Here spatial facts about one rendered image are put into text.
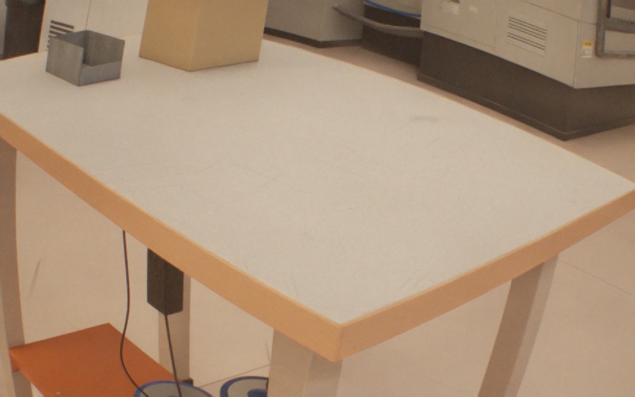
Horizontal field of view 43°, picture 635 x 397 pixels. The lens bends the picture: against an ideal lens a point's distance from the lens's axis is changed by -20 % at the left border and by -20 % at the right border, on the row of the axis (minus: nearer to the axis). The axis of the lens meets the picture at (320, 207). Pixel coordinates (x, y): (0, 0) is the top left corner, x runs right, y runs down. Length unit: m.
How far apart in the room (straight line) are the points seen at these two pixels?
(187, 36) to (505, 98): 4.03
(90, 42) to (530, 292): 0.95
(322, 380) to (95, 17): 3.40
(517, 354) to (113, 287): 1.63
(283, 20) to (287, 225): 5.67
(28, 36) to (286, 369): 4.45
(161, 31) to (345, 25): 4.89
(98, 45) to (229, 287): 0.86
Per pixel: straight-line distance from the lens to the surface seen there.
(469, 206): 1.20
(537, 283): 1.49
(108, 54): 1.69
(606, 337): 3.03
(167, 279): 1.22
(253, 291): 0.94
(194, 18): 1.68
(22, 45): 5.40
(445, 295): 0.99
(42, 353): 1.93
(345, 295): 0.92
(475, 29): 5.61
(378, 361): 2.66
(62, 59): 1.67
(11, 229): 1.82
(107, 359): 1.93
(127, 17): 4.07
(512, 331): 1.55
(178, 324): 2.23
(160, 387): 1.57
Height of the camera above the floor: 1.31
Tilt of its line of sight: 21 degrees down
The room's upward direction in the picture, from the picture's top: 8 degrees clockwise
